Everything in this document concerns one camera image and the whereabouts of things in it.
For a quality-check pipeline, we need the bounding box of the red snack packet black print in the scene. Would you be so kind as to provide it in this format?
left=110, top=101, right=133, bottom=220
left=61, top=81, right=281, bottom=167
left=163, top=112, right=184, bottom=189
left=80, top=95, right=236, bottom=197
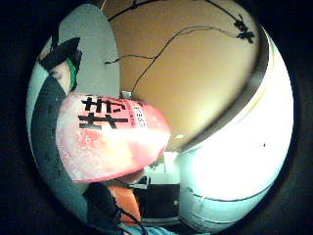
left=54, top=92, right=172, bottom=184

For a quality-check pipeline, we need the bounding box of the the person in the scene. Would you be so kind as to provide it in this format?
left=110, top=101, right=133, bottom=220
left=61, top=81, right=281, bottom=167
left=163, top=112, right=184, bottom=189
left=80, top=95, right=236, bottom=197
left=118, top=222, right=177, bottom=235

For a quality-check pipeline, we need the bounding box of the short black cable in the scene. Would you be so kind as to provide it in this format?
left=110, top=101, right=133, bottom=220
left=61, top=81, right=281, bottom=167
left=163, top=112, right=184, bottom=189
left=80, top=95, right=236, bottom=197
left=104, top=53, right=157, bottom=66

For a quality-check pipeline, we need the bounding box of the thin black cable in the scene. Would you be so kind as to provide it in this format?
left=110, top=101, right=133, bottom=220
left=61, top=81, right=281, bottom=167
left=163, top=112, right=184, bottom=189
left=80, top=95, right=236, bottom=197
left=107, top=0, right=244, bottom=25

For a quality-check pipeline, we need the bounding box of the long black cable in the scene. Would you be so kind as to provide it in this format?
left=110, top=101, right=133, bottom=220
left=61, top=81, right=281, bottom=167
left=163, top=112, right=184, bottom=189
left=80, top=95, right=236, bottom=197
left=131, top=24, right=241, bottom=94

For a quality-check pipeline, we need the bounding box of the black cable clip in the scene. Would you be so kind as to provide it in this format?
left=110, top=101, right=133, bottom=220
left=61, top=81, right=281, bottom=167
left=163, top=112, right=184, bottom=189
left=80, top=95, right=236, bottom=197
left=233, top=13, right=256, bottom=45

